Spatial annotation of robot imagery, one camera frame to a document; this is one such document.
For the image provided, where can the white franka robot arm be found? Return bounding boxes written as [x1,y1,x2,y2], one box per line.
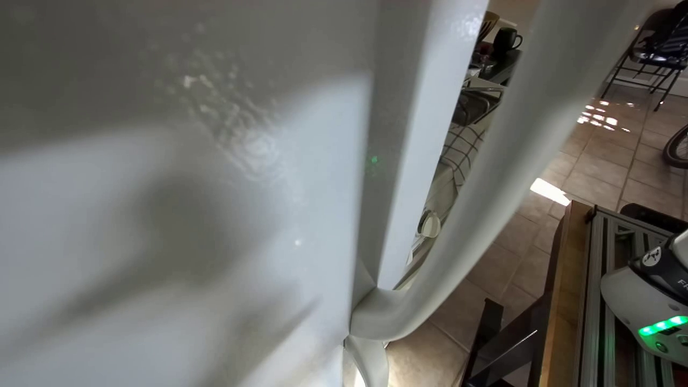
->
[600,231,688,367]

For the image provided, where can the white checkered kitchen towel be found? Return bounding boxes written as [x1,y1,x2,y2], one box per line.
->
[441,122,487,188]

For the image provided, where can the white refrigerator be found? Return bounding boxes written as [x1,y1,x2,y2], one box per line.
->
[0,0,653,387]

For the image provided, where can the wooden edged robot table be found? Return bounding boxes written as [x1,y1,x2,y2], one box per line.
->
[459,202,688,387]

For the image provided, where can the black chair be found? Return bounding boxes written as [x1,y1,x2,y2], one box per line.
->
[602,0,688,109]

